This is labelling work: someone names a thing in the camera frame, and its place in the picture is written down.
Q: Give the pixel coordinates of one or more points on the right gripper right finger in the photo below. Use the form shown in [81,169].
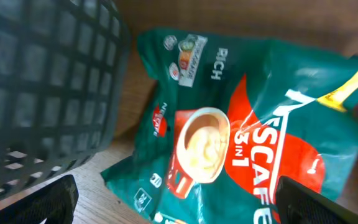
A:
[297,204]

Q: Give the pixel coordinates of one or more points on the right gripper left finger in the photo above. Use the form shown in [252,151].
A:
[52,204]

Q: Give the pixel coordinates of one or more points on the green Nescafe coffee bag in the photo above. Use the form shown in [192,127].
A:
[229,118]

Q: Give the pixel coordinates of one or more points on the grey plastic basket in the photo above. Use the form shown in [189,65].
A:
[62,65]

